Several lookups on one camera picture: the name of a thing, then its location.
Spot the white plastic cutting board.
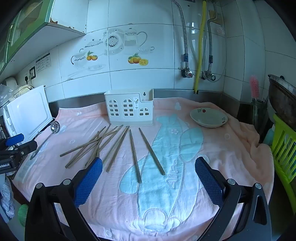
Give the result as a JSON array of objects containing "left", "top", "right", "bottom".
[{"left": 2, "top": 85, "right": 54, "bottom": 145}]

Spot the group of wooden chopsticks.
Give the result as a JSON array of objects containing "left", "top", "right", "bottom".
[{"left": 60, "top": 124, "right": 166, "bottom": 184}]

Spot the teaware and oranges wall decal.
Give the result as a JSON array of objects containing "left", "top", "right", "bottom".
[{"left": 70, "top": 23, "right": 155, "bottom": 71}]

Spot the metal slotted skimmer spoon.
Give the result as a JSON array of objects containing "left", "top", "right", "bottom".
[{"left": 30, "top": 121, "right": 61, "bottom": 160}]

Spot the green wall cabinet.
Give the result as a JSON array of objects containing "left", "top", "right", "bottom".
[{"left": 0, "top": 0, "right": 87, "bottom": 75}]

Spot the glass jar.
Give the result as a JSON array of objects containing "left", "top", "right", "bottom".
[{"left": 251, "top": 98, "right": 269, "bottom": 139}]

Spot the pink bottle brush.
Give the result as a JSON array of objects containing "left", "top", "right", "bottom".
[{"left": 249, "top": 75, "right": 260, "bottom": 100}]

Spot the white mesh cloth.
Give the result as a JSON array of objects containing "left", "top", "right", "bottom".
[{"left": 0, "top": 178, "right": 13, "bottom": 219}]

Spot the teal and white bottle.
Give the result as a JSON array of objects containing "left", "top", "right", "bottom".
[{"left": 264, "top": 126, "right": 275, "bottom": 146}]

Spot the water valve with red knob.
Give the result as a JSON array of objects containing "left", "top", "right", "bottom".
[{"left": 180, "top": 67, "right": 195, "bottom": 79}]

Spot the pink towel with blue print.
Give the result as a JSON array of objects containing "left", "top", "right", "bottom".
[{"left": 11, "top": 96, "right": 275, "bottom": 241}]

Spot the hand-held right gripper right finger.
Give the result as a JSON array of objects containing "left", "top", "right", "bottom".
[{"left": 195, "top": 157, "right": 272, "bottom": 241}]

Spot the white floral ceramic bowl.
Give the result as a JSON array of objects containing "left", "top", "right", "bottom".
[{"left": 190, "top": 107, "right": 228, "bottom": 128}]

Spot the white plastic utensil holder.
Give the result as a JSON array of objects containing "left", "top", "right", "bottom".
[{"left": 104, "top": 88, "right": 154, "bottom": 127}]

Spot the dark metal wok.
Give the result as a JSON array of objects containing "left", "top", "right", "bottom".
[{"left": 268, "top": 74, "right": 296, "bottom": 130}]

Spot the green plastic rack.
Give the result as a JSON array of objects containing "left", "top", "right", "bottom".
[{"left": 269, "top": 113, "right": 296, "bottom": 202}]

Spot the yellow gas hose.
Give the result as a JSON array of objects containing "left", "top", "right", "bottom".
[{"left": 194, "top": 0, "right": 207, "bottom": 94}]

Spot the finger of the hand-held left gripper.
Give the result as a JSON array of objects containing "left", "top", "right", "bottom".
[
  {"left": 0, "top": 133, "right": 25, "bottom": 149},
  {"left": 11, "top": 140, "right": 38, "bottom": 161}
]

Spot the braided metal water hose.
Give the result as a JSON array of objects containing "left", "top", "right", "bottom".
[
  {"left": 206, "top": 2, "right": 219, "bottom": 72},
  {"left": 172, "top": 0, "right": 188, "bottom": 69}
]

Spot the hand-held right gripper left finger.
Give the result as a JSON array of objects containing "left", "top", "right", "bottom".
[{"left": 25, "top": 157, "right": 103, "bottom": 241}]

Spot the white wall label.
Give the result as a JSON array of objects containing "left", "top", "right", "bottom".
[{"left": 35, "top": 53, "right": 52, "bottom": 73}]

